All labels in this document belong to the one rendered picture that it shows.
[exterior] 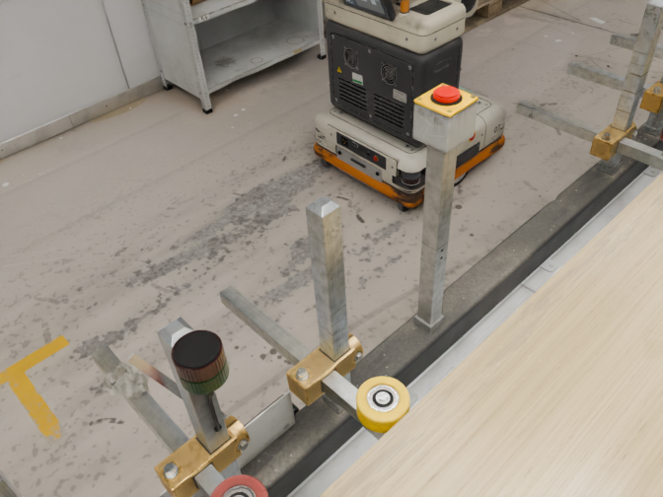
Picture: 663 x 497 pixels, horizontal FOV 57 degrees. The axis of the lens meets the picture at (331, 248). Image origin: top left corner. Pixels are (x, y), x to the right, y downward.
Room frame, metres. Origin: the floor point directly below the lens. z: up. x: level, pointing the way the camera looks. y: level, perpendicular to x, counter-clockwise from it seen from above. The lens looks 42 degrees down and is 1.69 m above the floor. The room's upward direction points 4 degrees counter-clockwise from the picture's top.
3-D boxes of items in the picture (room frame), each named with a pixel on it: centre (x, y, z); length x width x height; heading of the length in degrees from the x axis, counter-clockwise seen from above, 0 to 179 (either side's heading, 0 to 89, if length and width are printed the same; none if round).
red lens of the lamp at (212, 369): (0.46, 0.17, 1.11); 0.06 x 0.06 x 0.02
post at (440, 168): (0.83, -0.19, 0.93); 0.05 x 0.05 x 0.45; 41
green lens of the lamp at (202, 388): (0.46, 0.17, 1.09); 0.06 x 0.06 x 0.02
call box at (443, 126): (0.82, -0.19, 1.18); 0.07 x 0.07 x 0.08; 41
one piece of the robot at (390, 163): (2.20, -0.16, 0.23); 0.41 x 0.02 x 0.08; 40
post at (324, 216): (0.66, 0.01, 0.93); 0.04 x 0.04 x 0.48; 41
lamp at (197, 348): (0.46, 0.17, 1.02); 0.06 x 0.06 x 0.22; 41
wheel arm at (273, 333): (0.67, 0.07, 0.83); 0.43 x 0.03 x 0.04; 41
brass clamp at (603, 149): (1.29, -0.73, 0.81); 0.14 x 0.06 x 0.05; 131
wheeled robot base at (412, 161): (2.43, -0.40, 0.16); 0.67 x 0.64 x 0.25; 130
